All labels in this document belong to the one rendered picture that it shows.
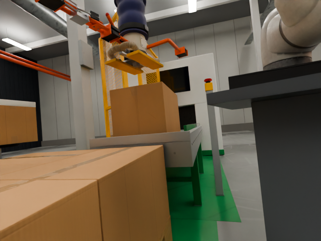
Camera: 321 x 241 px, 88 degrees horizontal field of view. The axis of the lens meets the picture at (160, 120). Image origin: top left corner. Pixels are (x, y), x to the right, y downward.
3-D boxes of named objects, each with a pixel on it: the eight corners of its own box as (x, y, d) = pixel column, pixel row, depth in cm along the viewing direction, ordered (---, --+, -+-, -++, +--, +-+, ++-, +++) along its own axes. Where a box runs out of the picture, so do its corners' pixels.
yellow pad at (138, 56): (153, 70, 137) (152, 64, 137) (163, 67, 132) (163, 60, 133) (126, 57, 107) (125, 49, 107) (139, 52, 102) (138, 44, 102)
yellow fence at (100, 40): (106, 174, 254) (95, 39, 262) (113, 172, 260) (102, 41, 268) (133, 188, 184) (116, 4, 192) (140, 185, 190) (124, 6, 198)
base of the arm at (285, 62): (314, 80, 70) (313, 67, 70) (321, 67, 53) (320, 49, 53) (264, 87, 81) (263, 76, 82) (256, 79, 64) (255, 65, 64)
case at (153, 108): (144, 137, 178) (140, 100, 179) (181, 134, 167) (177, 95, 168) (113, 145, 120) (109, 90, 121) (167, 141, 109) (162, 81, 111)
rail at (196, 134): (200, 135, 324) (199, 125, 324) (203, 135, 322) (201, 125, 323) (185, 164, 101) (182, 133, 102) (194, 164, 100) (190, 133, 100)
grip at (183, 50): (178, 58, 145) (178, 52, 145) (188, 55, 141) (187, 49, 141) (175, 55, 137) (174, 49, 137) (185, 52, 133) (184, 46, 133)
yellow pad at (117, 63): (134, 75, 146) (133, 69, 146) (144, 72, 141) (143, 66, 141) (104, 64, 116) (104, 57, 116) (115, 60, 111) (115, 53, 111)
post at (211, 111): (215, 192, 153) (204, 84, 156) (223, 192, 151) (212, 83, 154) (216, 195, 146) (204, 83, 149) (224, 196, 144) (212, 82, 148)
